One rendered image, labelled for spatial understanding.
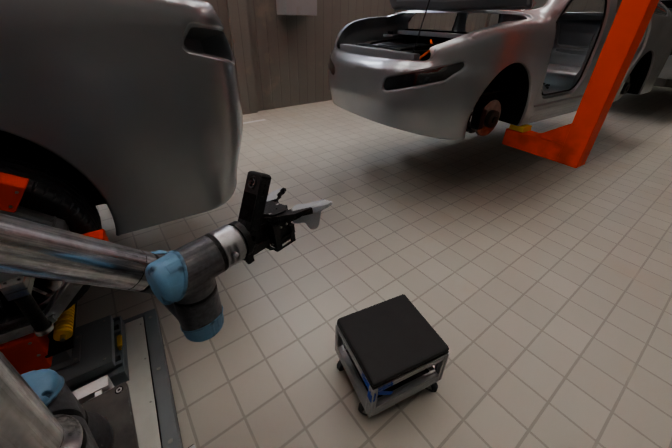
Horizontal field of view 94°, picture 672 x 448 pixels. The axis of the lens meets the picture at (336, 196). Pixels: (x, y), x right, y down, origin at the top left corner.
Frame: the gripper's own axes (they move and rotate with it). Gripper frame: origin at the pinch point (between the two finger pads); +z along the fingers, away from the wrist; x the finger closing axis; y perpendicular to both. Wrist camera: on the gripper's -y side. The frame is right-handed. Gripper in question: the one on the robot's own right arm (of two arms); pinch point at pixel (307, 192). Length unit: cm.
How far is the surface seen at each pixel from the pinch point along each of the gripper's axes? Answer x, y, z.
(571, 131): 34, 48, 275
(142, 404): -82, 106, -40
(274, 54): -431, -33, 369
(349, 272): -66, 115, 93
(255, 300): -97, 111, 34
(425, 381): 13, 111, 46
